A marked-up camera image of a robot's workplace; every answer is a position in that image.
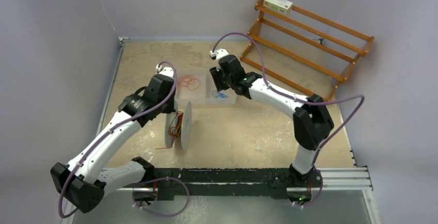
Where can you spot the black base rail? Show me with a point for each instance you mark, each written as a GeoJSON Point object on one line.
{"type": "Point", "coordinates": [276, 183]}

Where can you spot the wooden shoe rack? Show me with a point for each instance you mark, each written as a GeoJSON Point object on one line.
{"type": "Point", "coordinates": [340, 78]}

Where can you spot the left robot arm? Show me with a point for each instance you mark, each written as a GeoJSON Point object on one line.
{"type": "Point", "coordinates": [82, 180]}

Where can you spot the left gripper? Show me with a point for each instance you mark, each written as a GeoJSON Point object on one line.
{"type": "Point", "coordinates": [170, 108]}

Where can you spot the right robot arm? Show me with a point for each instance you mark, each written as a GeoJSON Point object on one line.
{"type": "Point", "coordinates": [312, 122]}

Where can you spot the white filament spool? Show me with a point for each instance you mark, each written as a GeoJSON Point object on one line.
{"type": "Point", "coordinates": [178, 127]}

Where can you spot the white cardboard box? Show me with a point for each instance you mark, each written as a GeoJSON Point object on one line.
{"type": "Point", "coordinates": [279, 6]}

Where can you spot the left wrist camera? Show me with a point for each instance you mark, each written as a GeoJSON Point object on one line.
{"type": "Point", "coordinates": [166, 71]}

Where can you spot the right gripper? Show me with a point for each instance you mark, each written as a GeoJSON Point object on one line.
{"type": "Point", "coordinates": [216, 73]}

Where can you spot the translucent plastic divided tray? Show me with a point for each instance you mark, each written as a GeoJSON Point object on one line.
{"type": "Point", "coordinates": [196, 85]}

